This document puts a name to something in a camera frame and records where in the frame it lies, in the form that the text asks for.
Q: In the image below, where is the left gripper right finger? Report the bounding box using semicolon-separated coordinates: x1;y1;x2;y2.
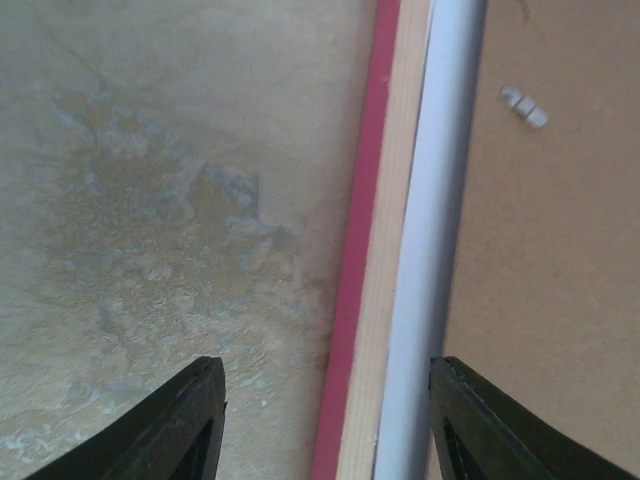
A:
429;357;634;479

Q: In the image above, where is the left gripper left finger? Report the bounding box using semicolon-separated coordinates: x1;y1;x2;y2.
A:
29;356;226;480

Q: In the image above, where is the pink wooden picture frame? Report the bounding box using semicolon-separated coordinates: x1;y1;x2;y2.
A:
310;0;433;480

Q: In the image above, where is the brown cardboard backing board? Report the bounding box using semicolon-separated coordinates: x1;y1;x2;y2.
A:
445;1;639;473

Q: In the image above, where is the sunset landscape photo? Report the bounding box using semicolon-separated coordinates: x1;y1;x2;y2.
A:
372;1;487;479

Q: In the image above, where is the small metal backing clip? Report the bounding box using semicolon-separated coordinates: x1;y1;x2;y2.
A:
500;86;549;129

